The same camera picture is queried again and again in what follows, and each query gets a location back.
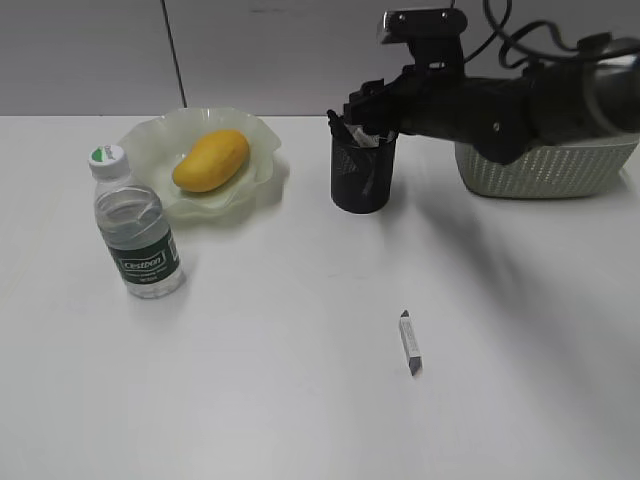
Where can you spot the yellow mango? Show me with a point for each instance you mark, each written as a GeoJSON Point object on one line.
{"type": "Point", "coordinates": [213, 160]}

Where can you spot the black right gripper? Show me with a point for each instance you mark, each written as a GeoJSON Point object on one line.
{"type": "Point", "coordinates": [488, 114]}

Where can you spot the light green woven basket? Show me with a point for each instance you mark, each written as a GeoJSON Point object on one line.
{"type": "Point", "coordinates": [547, 173]}

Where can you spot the clear water bottle green label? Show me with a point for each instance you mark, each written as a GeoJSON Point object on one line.
{"type": "Point", "coordinates": [131, 221]}

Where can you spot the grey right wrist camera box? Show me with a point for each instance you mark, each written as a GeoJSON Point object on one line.
{"type": "Point", "coordinates": [403, 26]}

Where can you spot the black mesh pen holder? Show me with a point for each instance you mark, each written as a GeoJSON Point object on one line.
{"type": "Point", "coordinates": [361, 175]}

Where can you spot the frosted green wavy plate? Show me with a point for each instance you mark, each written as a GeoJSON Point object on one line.
{"type": "Point", "coordinates": [155, 147]}

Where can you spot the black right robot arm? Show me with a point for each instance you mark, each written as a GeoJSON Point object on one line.
{"type": "Point", "coordinates": [574, 102]}

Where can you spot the black marker pen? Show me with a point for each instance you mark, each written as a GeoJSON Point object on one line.
{"type": "Point", "coordinates": [339, 130]}

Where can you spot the grey white eraser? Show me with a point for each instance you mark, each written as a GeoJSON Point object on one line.
{"type": "Point", "coordinates": [364, 140]}
{"type": "Point", "coordinates": [410, 344]}

